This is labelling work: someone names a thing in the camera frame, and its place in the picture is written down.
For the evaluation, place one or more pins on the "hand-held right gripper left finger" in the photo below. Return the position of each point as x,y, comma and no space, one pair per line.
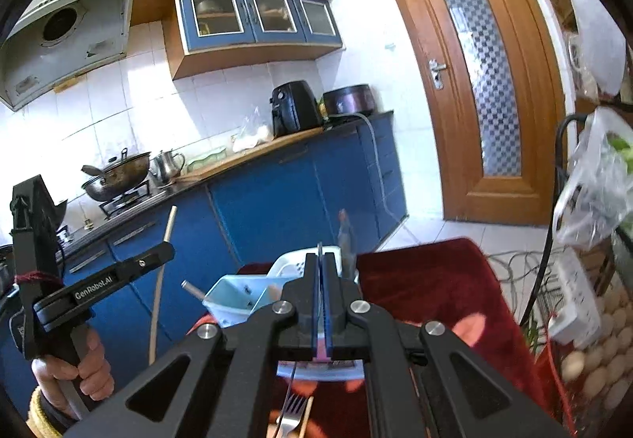
316,309

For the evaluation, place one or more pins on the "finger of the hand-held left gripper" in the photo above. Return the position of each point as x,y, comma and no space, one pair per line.
148,257

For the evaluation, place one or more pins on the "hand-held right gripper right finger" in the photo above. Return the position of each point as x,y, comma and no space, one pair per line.
330,314

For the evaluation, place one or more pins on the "wooden chopstick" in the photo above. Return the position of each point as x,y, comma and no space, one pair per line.
158,299
307,418

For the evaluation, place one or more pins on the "light blue utensil holder box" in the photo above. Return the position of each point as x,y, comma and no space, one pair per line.
232,294

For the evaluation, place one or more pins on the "person's left hand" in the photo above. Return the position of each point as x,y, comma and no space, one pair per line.
96,378

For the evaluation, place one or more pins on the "gas stove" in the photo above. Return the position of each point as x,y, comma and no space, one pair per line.
131,203

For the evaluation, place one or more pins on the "black wok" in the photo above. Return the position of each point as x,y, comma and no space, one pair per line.
118,176

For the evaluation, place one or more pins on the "metal kettle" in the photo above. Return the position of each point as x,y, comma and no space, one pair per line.
165,168

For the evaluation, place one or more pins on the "blue base cabinet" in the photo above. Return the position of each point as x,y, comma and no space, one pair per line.
277,210

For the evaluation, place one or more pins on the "green dish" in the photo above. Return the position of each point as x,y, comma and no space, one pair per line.
207,160

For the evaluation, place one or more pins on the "red floral blanket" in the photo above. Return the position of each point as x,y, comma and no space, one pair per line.
445,289

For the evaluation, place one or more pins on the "crumpled white bag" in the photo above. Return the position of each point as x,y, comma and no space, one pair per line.
252,134

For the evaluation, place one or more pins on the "wooden door with glass panel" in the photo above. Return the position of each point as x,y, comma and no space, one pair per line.
425,146

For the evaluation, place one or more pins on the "black air fryer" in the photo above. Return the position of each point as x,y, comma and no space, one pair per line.
294,109

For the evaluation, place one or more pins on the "dark rice cooker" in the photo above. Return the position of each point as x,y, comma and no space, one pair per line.
351,99

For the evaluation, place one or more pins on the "range hood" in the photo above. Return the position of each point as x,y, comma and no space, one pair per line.
59,42

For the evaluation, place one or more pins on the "white power strip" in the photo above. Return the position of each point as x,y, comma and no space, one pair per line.
573,294

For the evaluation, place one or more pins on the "pile of eggs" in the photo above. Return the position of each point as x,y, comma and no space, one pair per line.
608,359

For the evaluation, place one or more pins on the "clear plastic bag of greens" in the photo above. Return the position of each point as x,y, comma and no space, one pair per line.
593,190

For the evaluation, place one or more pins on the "white plastic bag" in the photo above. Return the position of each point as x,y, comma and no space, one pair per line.
596,32

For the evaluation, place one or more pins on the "blue glass-front wall cabinet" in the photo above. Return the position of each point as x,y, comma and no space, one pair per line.
222,54

